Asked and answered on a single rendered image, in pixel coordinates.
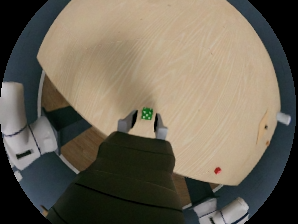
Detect red die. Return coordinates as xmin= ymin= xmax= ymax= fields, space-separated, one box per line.
xmin=214 ymin=168 xmax=221 ymax=175

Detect green die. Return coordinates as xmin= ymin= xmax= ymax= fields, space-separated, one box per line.
xmin=141 ymin=108 xmax=153 ymax=120

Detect white plastic bottle with blue cap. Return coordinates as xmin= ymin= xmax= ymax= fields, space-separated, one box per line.
xmin=277 ymin=112 xmax=291 ymax=124

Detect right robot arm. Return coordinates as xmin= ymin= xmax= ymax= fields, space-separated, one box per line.
xmin=194 ymin=197 xmax=249 ymax=224

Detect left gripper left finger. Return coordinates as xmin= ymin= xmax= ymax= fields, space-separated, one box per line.
xmin=117 ymin=109 xmax=138 ymax=133

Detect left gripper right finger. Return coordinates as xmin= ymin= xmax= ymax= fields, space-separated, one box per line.
xmin=154 ymin=113 xmax=169 ymax=140

